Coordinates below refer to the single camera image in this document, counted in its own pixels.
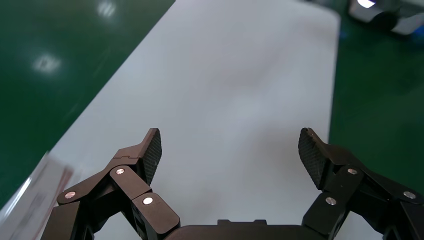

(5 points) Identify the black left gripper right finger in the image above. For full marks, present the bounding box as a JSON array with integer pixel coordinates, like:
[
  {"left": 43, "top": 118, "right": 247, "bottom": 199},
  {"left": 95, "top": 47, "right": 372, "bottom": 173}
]
[{"left": 297, "top": 127, "right": 424, "bottom": 240}]

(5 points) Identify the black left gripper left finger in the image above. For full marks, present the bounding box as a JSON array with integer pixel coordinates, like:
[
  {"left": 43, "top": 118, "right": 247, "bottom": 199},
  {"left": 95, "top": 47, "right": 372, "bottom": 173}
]
[{"left": 39, "top": 127, "right": 181, "bottom": 240}]

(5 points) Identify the acrylic sign with red print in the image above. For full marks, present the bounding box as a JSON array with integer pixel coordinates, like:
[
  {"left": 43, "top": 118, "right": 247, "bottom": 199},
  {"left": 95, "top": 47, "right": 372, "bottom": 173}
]
[{"left": 0, "top": 150, "right": 75, "bottom": 240}]

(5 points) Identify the white wheeled machine base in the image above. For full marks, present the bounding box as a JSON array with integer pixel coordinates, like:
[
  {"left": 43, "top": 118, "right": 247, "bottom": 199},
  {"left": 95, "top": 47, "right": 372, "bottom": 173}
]
[{"left": 347, "top": 0, "right": 424, "bottom": 36}]

